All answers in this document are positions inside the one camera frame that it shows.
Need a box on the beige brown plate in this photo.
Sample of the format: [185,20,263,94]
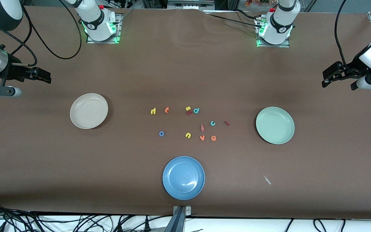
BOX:
[70,93,109,130]

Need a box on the pale green plate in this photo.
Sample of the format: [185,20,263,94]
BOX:
[255,107,295,144]

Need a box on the orange background object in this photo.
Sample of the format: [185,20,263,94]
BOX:
[245,0,271,7]

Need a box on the brown table cover sheet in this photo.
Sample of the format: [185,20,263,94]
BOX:
[0,6,371,220]

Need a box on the grey metal box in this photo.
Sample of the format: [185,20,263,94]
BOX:
[168,0,215,10]

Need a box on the blue plate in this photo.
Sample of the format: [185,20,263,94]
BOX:
[162,156,205,200]

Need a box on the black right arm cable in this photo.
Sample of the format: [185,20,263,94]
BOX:
[0,0,83,67]

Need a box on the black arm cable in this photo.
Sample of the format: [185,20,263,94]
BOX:
[334,0,355,73]
[0,0,83,67]

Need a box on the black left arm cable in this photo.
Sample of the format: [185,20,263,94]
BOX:
[334,0,355,73]

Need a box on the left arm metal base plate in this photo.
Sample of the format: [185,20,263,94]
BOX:
[256,18,290,48]

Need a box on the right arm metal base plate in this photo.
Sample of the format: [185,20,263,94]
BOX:
[87,13,122,44]

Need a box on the short black table cable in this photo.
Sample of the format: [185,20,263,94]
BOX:
[234,9,260,20]

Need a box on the long black table cable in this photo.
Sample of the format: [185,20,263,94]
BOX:
[210,14,263,29]

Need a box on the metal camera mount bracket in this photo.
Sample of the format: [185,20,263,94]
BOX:
[169,206,192,232]

